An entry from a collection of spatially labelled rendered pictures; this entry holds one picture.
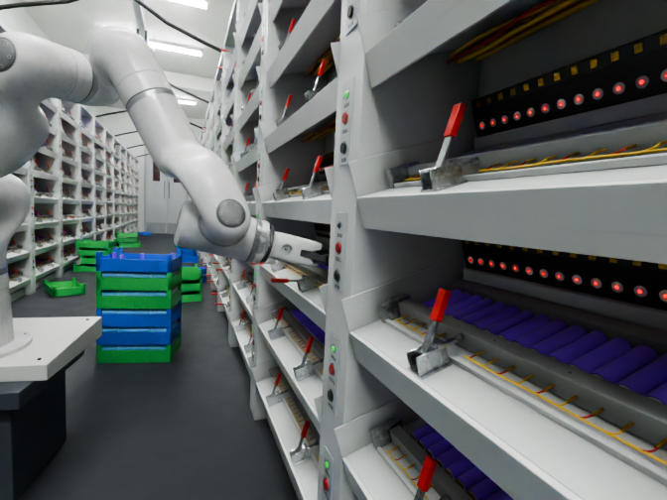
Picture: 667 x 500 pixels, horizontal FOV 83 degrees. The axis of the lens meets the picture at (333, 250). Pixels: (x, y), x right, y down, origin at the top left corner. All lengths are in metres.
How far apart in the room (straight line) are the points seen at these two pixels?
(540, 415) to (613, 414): 0.05
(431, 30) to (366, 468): 0.56
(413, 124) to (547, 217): 0.34
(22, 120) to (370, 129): 0.68
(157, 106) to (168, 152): 0.08
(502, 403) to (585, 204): 0.19
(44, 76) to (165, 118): 0.24
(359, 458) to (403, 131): 0.48
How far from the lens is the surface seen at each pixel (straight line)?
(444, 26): 0.45
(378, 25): 0.60
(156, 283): 1.81
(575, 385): 0.37
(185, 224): 0.69
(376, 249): 0.56
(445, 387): 0.41
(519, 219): 0.32
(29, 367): 1.12
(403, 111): 0.59
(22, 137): 1.01
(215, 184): 0.64
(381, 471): 0.61
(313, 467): 0.94
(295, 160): 1.25
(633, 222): 0.27
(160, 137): 0.75
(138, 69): 0.80
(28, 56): 0.89
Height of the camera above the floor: 0.69
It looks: 5 degrees down
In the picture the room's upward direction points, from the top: 3 degrees clockwise
